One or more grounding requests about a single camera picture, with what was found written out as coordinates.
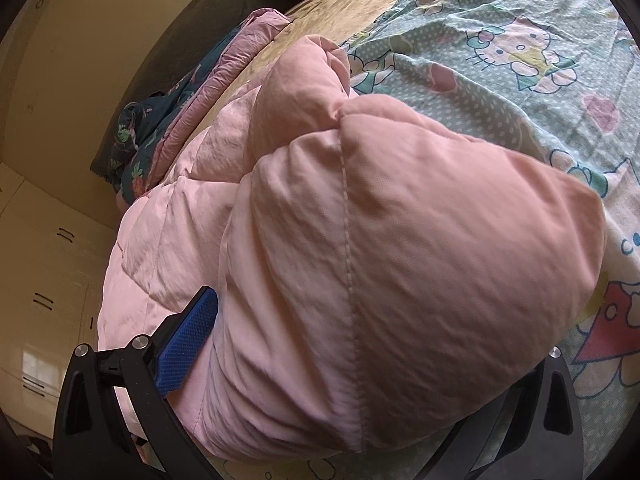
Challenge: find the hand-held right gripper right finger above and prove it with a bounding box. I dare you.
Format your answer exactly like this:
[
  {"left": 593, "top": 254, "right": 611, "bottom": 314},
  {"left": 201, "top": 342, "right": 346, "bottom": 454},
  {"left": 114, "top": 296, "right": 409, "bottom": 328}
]
[{"left": 435, "top": 345, "right": 586, "bottom": 480}]

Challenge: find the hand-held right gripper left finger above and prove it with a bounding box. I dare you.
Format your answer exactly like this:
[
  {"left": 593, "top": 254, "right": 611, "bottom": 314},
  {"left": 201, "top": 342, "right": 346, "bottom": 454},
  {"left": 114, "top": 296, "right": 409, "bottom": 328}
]
[{"left": 52, "top": 285, "right": 226, "bottom": 480}]

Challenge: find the pink quilted jacket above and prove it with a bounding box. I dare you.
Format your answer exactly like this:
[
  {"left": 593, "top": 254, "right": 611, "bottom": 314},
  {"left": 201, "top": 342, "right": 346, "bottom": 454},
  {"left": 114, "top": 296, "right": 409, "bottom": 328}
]
[{"left": 97, "top": 34, "right": 608, "bottom": 466}]

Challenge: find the white wardrobe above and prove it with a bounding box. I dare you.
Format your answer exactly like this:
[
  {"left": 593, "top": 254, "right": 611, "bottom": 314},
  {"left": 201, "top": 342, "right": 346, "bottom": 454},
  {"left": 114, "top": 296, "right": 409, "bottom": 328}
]
[{"left": 0, "top": 160, "right": 121, "bottom": 441}]

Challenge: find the teal floral quilt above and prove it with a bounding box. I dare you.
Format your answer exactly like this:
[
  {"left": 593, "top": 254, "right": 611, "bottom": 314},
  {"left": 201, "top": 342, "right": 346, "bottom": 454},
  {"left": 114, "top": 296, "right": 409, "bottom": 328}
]
[{"left": 114, "top": 7, "right": 296, "bottom": 206}]

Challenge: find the beige bed sheet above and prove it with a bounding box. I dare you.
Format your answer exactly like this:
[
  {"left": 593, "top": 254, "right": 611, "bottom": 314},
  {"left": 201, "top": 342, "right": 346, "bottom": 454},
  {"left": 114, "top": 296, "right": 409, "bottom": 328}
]
[{"left": 220, "top": 0, "right": 451, "bottom": 126}]

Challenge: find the cartoon cat printed blanket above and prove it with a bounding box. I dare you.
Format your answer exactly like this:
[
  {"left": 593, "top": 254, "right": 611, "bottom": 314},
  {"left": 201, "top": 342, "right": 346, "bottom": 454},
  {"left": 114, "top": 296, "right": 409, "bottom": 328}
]
[{"left": 207, "top": 0, "right": 640, "bottom": 480}]

